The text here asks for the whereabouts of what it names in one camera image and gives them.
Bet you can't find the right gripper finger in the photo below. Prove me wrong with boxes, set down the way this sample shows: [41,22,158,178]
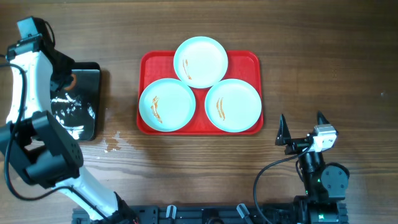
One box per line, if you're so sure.
[275,114,292,146]
[317,111,330,125]

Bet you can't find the green and orange sponge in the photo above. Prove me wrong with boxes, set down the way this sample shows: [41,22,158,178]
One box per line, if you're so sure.
[63,73,77,91]

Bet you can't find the light blue plate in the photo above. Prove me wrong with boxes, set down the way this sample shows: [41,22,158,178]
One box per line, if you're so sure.
[139,78,196,132]
[173,36,228,89]
[205,78,262,133]

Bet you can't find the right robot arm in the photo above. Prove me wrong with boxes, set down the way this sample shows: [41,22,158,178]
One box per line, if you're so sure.
[275,111,349,203]

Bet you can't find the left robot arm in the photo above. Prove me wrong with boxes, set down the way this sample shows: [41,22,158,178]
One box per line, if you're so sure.
[1,34,139,223]

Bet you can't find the black rectangular water tray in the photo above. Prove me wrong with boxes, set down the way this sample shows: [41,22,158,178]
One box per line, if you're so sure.
[50,62,102,141]

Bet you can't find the red plastic tray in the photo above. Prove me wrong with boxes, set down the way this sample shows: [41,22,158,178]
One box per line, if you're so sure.
[136,50,262,136]

